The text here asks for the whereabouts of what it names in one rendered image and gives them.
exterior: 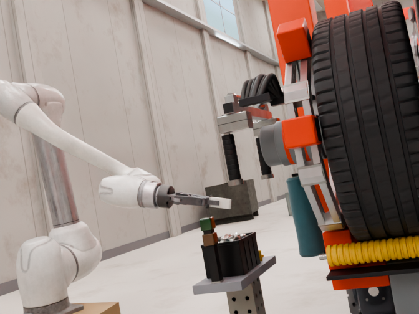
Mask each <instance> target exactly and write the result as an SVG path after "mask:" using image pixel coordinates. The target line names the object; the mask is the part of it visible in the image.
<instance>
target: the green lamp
mask: <svg viewBox="0 0 419 314"><path fill-rule="evenodd" d="M200 227H201V231H210V230H213V229H215V228H216V224H215V221H214V217H205V218H202V219H200Z"/></svg>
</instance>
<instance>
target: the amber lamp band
mask: <svg viewBox="0 0 419 314"><path fill-rule="evenodd" d="M202 238H203V245H204V246H205V247H207V246H212V245H216V244H218V236H217V232H213V233H210V234H203V235H202Z"/></svg>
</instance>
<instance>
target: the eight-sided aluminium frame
mask: <svg viewBox="0 0 419 314"><path fill-rule="evenodd" d="M311 59H312V57H309V58H306V59H302V60H297V61H294V62H289V63H286V74H285V84H284V86H283V89H284V103H285V105H286V107H287V113H288V117H289V119H291V118H296V117H299V116H298V112H297V108H299V107H303V109H304V114H305V115H314V109H313V105H312V104H313V102H312V91H311ZM298 62H301V76H300V82H297V83H296V68H297V63H298ZM314 116H315V115H314ZM294 151H295V155H296V161H297V172H298V175H299V179H300V182H301V186H302V187H303V188H304V191H305V192H306V195H307V197H308V200H309V202H310V204H311V207H312V210H313V211H314V214H315V217H316V219H317V222H318V226H319V227H320V229H321V231H331V230H336V229H343V228H345V226H346V225H347V223H346V221H345V219H344V215H343V214H342V210H341V207H340V204H339V200H338V198H337V195H336V191H335V188H334V183H333V180H332V176H331V173H330V168H329V174H330V182H329V179H328V176H327V171H326V168H325V164H324V160H323V158H322V152H321V148H320V145H314V146H311V152H312V159H313V160H311V161H307V160H306V154H305V150H304V147H303V148H297V149H294ZM316 184H319V186H320V188H321V190H322V193H323V195H324V198H325V201H326V203H327V206H328V208H329V211H328V212H326V213H325V211H324V208H323V207H322V204H321V201H320V199H319V196H318V193H317V191H316V189H315V186H314V185H316Z"/></svg>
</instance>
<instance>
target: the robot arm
mask: <svg viewBox="0 0 419 314"><path fill-rule="evenodd" d="M64 110H65V98H64V96H63V95H62V94H61V93H60V92H59V91H58V90H57V89H55V88H54V87H51V86H48V85H44V84H39V83H14V82H13V83H10V82H8V81H7V80H0V114H1V115H2V116H3V117H5V118H6V119H7V120H9V121H11V122H13V123H14V124H16V125H17V126H19V127H21V128H23V129H25V130H27V131H30V132H31V133H32V136H33V140H34V145H35V148H36V153H37V159H38V162H39V167H40V170H41V175H42V180H43V183H44V189H45V192H46V198H47V202H48V206H49V211H50V214H51V219H52V225H53V228H52V229H51V231H50V233H49V236H48V237H47V236H42V237H36V238H33V239H30V240H27V241H25V242H24V243H23V244H22V245H21V247H20V248H19V251H18V254H17V260H16V273H17V283H18V287H19V293H20V296H21V300H22V305H23V312H24V313H23V314H73V313H75V312H78V311H81V310H83V309H84V306H83V305H82V304H71V303H70V300H69V296H68V291H67V287H69V285H70V284H71V283H74V282H76V281H78V280H80V279H82V278H84V277H86V276H87V275H88V274H90V273H91V272H92V271H93V270H94V269H95V268H96V267H97V266H98V264H99V262H100V260H101V258H102V247H101V245H100V242H99V241H98V240H97V238H96V237H95V236H93V235H92V233H91V231H90V229H89V227H88V225H87V224H86V223H84V222H82V221H79V215H78V212H77V207H76V203H75V198H74V194H73V190H72V185H71V182H70V176H69V171H68V168H67V163H66V160H65V154H64V151H66V152H68V153H70V154H72V155H74V156H76V157H78V158H80V159H82V160H84V161H86V162H88V163H90V164H92V165H94V166H96V167H98V168H100V169H102V170H104V171H106V172H108V173H109V174H111V175H112V176H109V177H106V178H103V179H102V180H101V182H100V185H99V198H100V200H101V201H103V202H105V203H107V204H109V205H112V206H116V207H124V208H138V207H142V208H149V209H158V208H159V207H160V208H166V209H169V208H171V207H172V205H173V204H176V205H180V204H182V205H194V206H203V207H204V206H206V208H207V209H208V208H209V207H217V208H223V209H231V207H232V199H225V198H218V197H212V195H210V196H200V195H195V194H190V193H184V192H180V191H179V192H176V193H175V189H174V187H173V186H171V185H164V184H162V182H161V181H160V180H159V179H158V178H157V177H156V176H154V175H152V174H150V173H148V172H146V171H144V170H142V169H140V168H129V167H128V166H125V165H124V164H122V163H121V162H119V161H117V160H115V159H113V158H112V157H110V156H108V155H106V154H105V153H103V152H101V151H99V150H97V149H95V148H94V147H92V146H90V145H88V144H86V143H84V142H83V141H81V140H79V139H78V138H76V137H74V136H72V135H70V134H69V133H67V132H65V131H64V130H62V129H61V128H59V127H60V126H61V123H62V114H63V112H64Z"/></svg>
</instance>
